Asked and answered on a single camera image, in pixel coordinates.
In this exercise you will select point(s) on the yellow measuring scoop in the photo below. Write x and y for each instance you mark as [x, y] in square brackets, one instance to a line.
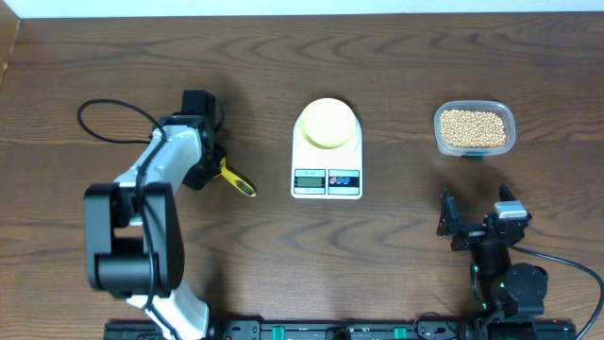
[238, 181]

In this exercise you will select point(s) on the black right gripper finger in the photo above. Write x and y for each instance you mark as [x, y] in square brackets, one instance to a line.
[449, 221]
[505, 193]

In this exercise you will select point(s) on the soybeans pile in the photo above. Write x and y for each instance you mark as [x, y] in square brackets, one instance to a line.
[472, 129]

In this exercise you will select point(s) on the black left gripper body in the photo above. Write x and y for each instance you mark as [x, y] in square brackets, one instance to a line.
[200, 177]

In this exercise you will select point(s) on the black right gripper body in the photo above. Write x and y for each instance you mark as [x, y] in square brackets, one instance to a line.
[469, 235]

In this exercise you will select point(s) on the pale yellow bowl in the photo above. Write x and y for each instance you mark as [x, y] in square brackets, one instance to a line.
[328, 123]

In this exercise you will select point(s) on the clear plastic container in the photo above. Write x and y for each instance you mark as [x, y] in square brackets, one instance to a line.
[478, 105]

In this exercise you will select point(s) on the black mounting rail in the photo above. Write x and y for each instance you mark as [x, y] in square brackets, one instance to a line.
[421, 329]

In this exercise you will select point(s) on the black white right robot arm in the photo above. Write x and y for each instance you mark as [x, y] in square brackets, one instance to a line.
[511, 294]

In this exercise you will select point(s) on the white digital kitchen scale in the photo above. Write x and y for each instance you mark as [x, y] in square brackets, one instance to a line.
[327, 173]

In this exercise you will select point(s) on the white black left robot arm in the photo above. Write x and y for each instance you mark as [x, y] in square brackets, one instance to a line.
[134, 246]

